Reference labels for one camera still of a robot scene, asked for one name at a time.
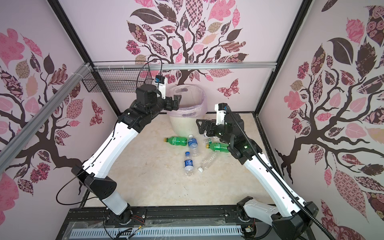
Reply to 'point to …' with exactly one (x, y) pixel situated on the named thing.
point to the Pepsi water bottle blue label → (188, 165)
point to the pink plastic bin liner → (193, 104)
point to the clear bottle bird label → (209, 141)
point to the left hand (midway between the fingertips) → (172, 97)
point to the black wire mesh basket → (119, 79)
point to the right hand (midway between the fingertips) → (205, 119)
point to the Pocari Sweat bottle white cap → (193, 144)
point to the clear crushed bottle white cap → (206, 163)
